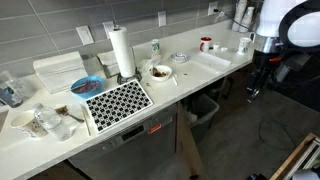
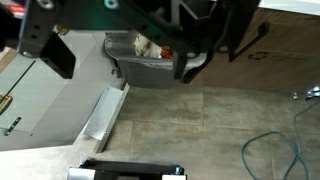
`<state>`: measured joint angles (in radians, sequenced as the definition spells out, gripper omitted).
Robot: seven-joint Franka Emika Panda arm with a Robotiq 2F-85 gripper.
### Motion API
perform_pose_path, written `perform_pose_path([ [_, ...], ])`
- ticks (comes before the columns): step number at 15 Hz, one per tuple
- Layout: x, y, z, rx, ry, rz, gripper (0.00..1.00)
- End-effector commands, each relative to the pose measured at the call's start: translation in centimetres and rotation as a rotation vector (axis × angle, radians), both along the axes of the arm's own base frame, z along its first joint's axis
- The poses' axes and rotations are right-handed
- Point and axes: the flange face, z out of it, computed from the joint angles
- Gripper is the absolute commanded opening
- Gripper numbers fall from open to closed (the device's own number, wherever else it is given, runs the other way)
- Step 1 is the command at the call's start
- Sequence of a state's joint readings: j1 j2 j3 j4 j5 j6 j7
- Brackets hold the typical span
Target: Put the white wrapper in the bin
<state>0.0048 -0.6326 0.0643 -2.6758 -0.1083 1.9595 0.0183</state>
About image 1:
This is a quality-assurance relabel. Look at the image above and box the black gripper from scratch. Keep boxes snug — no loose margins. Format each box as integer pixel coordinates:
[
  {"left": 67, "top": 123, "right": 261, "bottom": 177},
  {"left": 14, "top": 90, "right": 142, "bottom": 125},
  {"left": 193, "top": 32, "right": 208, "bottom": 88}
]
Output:
[{"left": 246, "top": 67, "right": 273, "bottom": 104}]

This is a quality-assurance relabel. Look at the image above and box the grey trash bin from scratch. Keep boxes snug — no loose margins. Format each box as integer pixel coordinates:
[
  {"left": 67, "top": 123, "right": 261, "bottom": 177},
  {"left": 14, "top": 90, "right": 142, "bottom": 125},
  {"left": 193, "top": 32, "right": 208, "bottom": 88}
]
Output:
[{"left": 187, "top": 93, "right": 221, "bottom": 145}]

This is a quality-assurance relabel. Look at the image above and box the white mug with print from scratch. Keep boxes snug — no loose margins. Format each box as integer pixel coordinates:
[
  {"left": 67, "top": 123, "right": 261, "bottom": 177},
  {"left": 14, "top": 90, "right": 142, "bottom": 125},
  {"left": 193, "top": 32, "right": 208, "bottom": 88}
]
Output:
[{"left": 236, "top": 32, "right": 256, "bottom": 56}]

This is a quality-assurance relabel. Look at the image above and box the red white mug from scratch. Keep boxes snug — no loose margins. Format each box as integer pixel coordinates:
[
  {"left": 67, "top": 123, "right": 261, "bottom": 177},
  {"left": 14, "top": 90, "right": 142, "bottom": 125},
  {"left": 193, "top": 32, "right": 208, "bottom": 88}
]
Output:
[{"left": 199, "top": 36, "right": 213, "bottom": 54}]

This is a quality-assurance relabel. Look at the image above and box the stack of paper cups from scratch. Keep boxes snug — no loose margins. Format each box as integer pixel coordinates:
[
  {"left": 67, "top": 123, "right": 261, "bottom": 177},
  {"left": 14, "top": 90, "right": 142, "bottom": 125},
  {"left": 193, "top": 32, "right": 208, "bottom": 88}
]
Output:
[
  {"left": 238, "top": 6, "right": 256, "bottom": 34},
  {"left": 231, "top": 0, "right": 248, "bottom": 33}
]

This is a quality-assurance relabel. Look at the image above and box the wooden cabinet side panel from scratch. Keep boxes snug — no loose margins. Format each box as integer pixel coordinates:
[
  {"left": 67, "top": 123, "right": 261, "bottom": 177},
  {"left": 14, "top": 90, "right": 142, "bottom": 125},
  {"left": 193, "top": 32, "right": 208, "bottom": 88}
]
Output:
[{"left": 175, "top": 101, "right": 209, "bottom": 180}]

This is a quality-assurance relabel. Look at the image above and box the small blue patterned plate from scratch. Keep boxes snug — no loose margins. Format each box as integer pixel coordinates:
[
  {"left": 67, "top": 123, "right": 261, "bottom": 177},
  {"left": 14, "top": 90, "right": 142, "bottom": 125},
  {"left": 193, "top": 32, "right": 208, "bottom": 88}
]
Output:
[{"left": 170, "top": 51, "right": 191, "bottom": 64}]

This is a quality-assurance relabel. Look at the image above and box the white bowl with food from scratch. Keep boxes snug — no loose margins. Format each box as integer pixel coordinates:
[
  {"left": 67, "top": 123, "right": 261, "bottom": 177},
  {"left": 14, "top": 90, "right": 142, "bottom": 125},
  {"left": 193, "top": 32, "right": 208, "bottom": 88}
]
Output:
[{"left": 148, "top": 64, "right": 174, "bottom": 83}]

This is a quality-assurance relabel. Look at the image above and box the white outlet with plug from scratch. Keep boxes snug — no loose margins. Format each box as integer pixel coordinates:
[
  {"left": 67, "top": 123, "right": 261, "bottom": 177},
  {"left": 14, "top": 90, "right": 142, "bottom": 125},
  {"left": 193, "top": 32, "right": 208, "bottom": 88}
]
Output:
[{"left": 207, "top": 1, "right": 234, "bottom": 22}]

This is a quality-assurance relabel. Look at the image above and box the small clear glass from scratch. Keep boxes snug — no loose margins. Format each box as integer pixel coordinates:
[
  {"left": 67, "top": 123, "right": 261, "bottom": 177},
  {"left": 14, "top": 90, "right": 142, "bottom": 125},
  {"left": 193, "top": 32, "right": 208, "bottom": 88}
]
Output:
[{"left": 150, "top": 38, "right": 161, "bottom": 59}]

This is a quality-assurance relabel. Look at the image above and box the crumpled clear plastic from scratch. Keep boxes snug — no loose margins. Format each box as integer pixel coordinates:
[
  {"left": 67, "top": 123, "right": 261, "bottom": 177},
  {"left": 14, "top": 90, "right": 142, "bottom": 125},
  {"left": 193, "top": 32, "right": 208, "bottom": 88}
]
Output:
[{"left": 137, "top": 57, "right": 158, "bottom": 74}]

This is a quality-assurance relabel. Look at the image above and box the stainless dishwasher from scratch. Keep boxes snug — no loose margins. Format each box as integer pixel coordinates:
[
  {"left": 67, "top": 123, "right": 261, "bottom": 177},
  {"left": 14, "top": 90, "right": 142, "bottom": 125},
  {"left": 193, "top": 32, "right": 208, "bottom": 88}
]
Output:
[{"left": 67, "top": 103, "right": 178, "bottom": 180}]

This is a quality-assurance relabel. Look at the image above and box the black white checkered mat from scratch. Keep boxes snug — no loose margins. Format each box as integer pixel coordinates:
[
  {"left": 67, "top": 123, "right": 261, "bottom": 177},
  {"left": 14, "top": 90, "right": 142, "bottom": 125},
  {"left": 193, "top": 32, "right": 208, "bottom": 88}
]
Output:
[{"left": 85, "top": 79, "right": 154, "bottom": 133}]

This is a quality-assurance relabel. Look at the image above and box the white paper towel roll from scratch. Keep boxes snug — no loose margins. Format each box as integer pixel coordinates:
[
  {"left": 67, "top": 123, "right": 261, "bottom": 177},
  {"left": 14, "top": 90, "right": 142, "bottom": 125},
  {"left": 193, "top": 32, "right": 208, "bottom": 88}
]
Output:
[{"left": 108, "top": 26, "right": 137, "bottom": 79}]

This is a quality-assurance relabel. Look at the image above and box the metal napkin dispenser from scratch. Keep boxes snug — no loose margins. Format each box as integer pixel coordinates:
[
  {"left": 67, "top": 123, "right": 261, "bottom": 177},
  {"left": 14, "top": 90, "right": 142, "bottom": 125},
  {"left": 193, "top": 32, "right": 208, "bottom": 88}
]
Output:
[{"left": 96, "top": 49, "right": 121, "bottom": 79}]

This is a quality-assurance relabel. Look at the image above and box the blue bowl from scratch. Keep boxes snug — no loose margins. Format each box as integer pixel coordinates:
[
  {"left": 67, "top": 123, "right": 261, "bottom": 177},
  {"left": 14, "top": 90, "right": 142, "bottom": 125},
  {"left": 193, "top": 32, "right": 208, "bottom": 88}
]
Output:
[{"left": 70, "top": 75, "right": 105, "bottom": 100}]

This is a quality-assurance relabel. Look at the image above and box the wooden chopstick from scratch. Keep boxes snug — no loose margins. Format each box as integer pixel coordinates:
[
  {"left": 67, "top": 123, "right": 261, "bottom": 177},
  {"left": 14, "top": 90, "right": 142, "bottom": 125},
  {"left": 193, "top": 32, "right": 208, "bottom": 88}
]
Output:
[{"left": 81, "top": 105, "right": 92, "bottom": 137}]

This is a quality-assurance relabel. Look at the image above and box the metal fork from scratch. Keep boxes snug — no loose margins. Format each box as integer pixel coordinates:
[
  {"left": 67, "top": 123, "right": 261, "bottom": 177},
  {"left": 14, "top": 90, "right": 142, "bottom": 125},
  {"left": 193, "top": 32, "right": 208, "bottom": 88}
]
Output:
[{"left": 64, "top": 111, "right": 86, "bottom": 124}]

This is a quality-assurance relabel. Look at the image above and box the brown food piece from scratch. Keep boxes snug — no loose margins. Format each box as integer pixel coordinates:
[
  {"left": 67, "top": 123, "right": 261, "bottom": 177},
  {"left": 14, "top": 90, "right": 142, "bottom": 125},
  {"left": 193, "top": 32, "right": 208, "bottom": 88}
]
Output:
[{"left": 54, "top": 105, "right": 70, "bottom": 117}]

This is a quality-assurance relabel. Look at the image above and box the clear plastic water bottle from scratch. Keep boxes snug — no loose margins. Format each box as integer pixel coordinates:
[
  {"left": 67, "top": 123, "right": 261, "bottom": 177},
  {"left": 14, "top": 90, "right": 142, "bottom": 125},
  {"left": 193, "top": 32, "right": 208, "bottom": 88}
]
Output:
[{"left": 32, "top": 102, "right": 73, "bottom": 142}]

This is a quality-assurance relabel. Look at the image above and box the printed paper cup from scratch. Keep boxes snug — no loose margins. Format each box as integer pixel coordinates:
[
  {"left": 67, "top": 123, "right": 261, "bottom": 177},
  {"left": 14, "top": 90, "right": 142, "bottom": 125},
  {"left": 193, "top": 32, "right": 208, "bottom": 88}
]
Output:
[{"left": 9, "top": 110, "right": 49, "bottom": 139}]

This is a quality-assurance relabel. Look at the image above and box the clear plastic container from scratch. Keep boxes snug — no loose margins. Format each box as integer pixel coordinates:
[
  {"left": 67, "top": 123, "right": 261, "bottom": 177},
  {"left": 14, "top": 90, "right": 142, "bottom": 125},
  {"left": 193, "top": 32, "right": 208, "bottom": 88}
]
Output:
[{"left": 12, "top": 76, "right": 36, "bottom": 100}]

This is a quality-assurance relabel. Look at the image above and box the clear container with blue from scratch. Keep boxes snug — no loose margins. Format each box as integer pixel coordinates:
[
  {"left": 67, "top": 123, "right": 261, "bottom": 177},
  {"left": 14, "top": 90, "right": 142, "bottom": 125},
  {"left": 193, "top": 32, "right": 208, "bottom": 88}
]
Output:
[{"left": 0, "top": 69, "right": 24, "bottom": 109}]

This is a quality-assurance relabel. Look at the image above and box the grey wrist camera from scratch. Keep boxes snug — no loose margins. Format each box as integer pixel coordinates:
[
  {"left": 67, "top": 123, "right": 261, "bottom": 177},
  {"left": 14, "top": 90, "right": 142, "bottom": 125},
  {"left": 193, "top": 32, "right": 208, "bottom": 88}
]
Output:
[{"left": 275, "top": 52, "right": 312, "bottom": 84}]

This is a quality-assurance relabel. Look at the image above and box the black cable on floor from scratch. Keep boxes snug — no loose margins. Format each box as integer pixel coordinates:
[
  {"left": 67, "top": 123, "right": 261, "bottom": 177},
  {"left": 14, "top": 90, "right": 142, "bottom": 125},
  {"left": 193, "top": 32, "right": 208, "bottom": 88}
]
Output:
[{"left": 257, "top": 119, "right": 307, "bottom": 148}]

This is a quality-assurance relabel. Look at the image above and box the wooden frame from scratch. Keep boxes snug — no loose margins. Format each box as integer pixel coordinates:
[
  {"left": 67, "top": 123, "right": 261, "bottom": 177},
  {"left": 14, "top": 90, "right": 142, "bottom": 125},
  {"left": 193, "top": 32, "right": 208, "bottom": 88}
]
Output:
[{"left": 268, "top": 132, "right": 320, "bottom": 180}]

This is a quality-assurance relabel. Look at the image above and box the white wall outlet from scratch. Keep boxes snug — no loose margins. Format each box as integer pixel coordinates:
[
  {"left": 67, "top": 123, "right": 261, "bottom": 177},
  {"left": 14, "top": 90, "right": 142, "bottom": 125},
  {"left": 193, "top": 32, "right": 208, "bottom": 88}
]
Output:
[
  {"left": 157, "top": 10, "right": 168, "bottom": 28},
  {"left": 102, "top": 20, "right": 116, "bottom": 40}
]

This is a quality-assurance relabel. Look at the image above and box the black wire towel holder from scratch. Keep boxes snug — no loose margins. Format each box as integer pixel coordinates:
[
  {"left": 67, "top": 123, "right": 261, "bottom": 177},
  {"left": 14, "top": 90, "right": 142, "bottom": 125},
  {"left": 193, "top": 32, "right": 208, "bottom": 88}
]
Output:
[{"left": 113, "top": 23, "right": 143, "bottom": 86}]

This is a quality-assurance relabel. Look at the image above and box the white wall switch plate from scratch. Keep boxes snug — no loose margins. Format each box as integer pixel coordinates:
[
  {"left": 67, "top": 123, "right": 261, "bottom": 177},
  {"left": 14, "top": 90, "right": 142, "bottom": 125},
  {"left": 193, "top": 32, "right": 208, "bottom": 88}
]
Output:
[{"left": 75, "top": 25, "right": 95, "bottom": 46}]

